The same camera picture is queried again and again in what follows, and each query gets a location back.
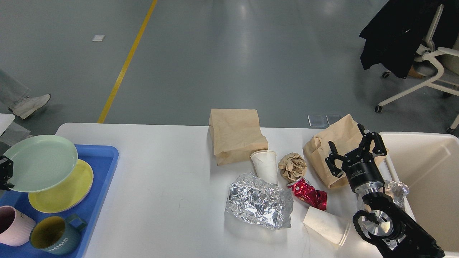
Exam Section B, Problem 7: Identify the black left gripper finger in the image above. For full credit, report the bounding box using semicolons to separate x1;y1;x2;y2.
0;156;14;191

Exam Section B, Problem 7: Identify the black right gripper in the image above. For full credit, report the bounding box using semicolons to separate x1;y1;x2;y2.
325;124;388;193

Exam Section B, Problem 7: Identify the green plate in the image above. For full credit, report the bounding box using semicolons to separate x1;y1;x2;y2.
5;134;78;192

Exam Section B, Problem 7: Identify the dark teal mug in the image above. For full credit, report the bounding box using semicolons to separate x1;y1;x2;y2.
29;214;87;255

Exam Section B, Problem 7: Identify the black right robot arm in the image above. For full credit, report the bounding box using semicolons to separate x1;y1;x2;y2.
325;124;445;258

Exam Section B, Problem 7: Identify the crumpled brown paper bag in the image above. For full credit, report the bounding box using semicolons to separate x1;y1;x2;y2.
303;115;385;189

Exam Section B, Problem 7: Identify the white side table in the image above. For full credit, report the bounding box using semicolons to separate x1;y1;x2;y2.
0;113;15;135

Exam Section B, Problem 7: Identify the foil with brown paper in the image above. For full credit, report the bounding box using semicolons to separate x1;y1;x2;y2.
357;180;410;251

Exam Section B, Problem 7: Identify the crushed red can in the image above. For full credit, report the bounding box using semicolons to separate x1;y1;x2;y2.
287;177;327;211

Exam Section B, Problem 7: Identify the pink mug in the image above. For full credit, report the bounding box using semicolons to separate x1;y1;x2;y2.
0;205;36;247

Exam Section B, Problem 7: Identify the crumpled brown paper ball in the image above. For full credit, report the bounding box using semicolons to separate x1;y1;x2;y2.
278;153;307;183

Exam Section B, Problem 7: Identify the yellow plate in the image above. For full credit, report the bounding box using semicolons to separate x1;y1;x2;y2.
28;159;94;214

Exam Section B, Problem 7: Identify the beige plastic bin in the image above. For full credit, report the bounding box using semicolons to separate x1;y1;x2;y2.
381;132;459;258

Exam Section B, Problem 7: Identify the person in white sneakers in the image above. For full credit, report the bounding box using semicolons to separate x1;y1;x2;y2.
0;70;51;146

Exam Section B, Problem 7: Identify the lying white paper cup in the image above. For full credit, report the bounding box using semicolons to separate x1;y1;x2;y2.
303;207;351;248

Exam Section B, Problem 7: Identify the upright white paper cup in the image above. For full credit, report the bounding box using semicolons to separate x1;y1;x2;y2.
250;150;278;185

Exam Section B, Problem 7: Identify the blue plastic tray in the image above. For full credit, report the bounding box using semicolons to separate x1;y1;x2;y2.
0;145;119;258

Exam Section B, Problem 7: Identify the crumpled aluminium foil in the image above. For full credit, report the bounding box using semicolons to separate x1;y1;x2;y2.
225;173;293;230

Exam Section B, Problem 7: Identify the flat brown paper bag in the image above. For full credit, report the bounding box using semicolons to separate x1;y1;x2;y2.
209;109;269;166

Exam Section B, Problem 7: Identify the white office chair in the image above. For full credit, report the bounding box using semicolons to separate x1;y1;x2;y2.
374;4;459;113

